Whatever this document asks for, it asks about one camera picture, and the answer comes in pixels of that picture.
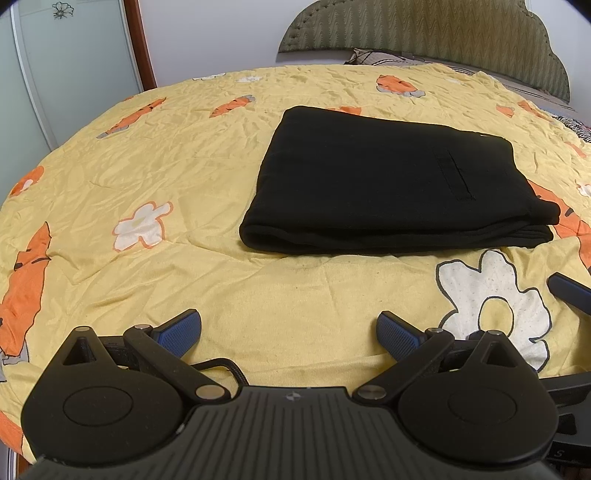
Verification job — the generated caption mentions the black cable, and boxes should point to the black cable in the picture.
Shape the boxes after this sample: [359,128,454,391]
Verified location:
[191,359,252,386]

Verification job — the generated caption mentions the patterned pillow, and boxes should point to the patterned pillow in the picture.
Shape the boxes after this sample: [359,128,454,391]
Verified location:
[344,47,573,112]

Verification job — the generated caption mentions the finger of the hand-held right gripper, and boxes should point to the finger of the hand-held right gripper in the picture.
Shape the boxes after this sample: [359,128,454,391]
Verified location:
[547,272,591,320]

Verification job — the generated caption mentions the olive padded headboard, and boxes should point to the olive padded headboard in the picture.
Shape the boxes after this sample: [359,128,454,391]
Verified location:
[277,0,571,100]

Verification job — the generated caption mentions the frosted floral wardrobe door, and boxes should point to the frosted floral wardrobe door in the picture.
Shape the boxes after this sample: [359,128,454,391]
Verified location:
[0,0,144,195]

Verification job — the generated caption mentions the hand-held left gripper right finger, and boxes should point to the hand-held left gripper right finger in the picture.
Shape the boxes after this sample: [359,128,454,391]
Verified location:
[353,311,529,407]

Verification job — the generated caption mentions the black pants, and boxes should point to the black pants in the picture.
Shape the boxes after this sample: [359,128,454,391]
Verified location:
[239,105,561,254]

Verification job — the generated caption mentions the yellow floral printed blanket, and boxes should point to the yellow floral printed blanket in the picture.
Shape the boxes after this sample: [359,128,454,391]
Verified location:
[0,62,591,462]

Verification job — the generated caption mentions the brown wooden wardrobe frame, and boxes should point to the brown wooden wardrobe frame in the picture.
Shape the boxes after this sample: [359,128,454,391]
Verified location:
[124,0,158,90]

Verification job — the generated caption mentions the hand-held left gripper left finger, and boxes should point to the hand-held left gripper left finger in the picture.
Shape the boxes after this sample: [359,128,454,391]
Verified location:
[58,309,230,407]

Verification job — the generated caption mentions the black white striped cloth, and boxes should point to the black white striped cloth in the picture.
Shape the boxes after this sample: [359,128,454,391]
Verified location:
[554,114,591,141]

